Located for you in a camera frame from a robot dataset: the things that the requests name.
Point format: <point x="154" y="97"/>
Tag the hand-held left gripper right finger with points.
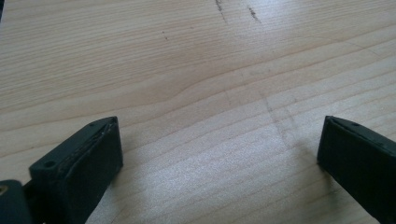
<point x="358" y="161"/>

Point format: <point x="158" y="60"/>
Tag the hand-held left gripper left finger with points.
<point x="77" y="168"/>

